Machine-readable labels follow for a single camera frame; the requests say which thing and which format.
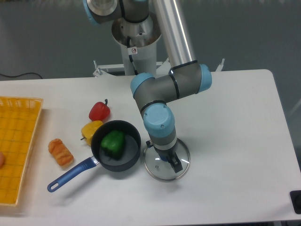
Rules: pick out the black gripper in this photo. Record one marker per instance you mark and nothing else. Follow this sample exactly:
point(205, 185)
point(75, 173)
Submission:
point(166, 153)

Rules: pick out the glass pot lid blue knob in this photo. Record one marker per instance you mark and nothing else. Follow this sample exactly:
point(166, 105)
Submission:
point(163, 170)

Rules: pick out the green bell pepper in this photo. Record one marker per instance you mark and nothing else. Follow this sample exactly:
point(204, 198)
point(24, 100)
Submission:
point(113, 144)

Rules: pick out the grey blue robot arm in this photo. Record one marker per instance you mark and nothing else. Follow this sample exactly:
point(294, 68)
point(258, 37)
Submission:
point(157, 49)

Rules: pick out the red bell pepper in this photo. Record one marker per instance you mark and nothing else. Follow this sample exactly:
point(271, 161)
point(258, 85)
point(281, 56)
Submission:
point(100, 111)

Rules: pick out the yellow bell pepper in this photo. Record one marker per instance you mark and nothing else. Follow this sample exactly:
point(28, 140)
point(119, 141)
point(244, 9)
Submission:
point(88, 131)

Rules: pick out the orange bread loaf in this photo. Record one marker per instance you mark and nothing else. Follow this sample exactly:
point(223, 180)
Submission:
point(60, 152)

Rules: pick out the black device at table edge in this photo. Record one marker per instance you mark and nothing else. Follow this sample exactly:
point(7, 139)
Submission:
point(296, 200)

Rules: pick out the yellow woven basket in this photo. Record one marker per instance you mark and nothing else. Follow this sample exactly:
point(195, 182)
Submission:
point(19, 118)

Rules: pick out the dark pot blue handle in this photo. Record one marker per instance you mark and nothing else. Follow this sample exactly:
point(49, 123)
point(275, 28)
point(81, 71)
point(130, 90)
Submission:
point(130, 155)

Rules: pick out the white right frame bracket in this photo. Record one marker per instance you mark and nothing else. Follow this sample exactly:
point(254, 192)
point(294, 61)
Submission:
point(220, 66)

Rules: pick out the white frame bracket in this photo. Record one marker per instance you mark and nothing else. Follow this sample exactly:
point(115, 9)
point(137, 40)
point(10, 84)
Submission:
point(220, 66)
point(98, 72)

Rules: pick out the white left frame bracket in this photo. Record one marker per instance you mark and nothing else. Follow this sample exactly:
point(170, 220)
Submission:
point(98, 72)

